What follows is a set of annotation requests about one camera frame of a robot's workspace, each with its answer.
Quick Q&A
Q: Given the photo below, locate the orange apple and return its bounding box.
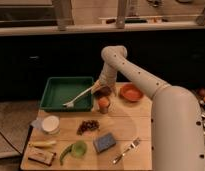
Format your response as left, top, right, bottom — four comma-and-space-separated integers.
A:
98, 97, 110, 107

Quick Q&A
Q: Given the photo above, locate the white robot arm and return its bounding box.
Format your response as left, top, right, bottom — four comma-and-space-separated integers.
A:
99, 45, 205, 171

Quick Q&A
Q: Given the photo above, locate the metal cup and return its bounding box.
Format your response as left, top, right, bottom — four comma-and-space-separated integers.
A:
98, 97, 110, 114

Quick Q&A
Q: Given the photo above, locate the orange bowl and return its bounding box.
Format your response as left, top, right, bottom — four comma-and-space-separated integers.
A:
119, 83, 143, 102

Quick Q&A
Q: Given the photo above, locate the dark grape bunch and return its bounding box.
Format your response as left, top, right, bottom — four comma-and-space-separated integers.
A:
77, 120, 100, 135

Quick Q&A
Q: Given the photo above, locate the green plastic tray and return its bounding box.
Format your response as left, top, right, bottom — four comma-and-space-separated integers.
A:
40, 77, 93, 112

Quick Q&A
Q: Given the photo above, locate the blue sponge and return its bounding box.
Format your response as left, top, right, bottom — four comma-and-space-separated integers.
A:
93, 133, 116, 153

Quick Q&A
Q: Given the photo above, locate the white round container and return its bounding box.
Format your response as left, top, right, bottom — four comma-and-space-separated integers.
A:
41, 116, 60, 134

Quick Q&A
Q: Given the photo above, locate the green pepper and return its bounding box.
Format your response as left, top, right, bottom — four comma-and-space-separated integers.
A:
59, 144, 73, 165

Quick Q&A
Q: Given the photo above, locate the yellow corn cob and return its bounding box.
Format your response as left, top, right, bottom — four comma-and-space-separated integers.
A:
29, 141, 57, 148

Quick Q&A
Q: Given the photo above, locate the brown wooden block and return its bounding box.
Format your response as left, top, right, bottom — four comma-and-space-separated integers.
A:
28, 148, 56, 166

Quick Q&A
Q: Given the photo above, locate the black cable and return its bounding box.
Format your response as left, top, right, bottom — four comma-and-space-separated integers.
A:
0, 127, 23, 156

